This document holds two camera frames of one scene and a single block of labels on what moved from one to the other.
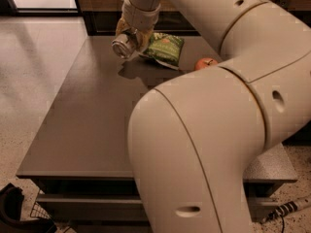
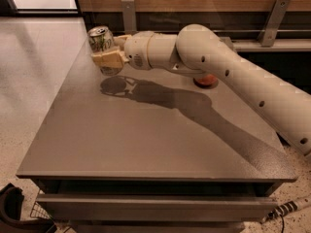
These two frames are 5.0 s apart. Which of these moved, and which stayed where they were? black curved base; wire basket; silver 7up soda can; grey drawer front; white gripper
Moved: silver 7up soda can; white gripper
Stayed: wire basket; grey drawer front; black curved base
